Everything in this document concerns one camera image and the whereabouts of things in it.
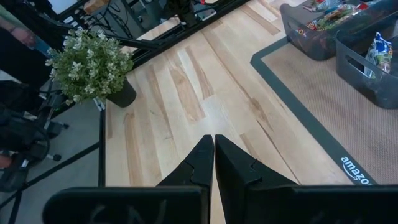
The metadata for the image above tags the green artificial plant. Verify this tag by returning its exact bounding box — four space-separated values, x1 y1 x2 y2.
45 27 137 108

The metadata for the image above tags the brown cardboard box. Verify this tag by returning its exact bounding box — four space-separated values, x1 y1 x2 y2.
83 0 111 15

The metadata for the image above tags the grey translucent plastic bin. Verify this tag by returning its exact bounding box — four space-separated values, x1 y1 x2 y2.
279 0 382 62
335 17 398 110

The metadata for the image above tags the white lit monitor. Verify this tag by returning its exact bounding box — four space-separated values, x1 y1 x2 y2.
48 0 79 16

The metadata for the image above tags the blue-green granola bar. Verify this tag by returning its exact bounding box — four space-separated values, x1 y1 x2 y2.
363 30 394 79

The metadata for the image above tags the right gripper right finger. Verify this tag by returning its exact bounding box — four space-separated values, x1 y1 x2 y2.
214 134 398 224

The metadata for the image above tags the black office chair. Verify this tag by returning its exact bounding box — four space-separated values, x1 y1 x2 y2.
0 80 70 194

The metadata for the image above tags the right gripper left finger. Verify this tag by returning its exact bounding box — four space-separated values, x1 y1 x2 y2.
42 134 215 224

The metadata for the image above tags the person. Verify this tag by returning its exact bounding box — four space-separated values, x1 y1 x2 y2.
0 4 55 90

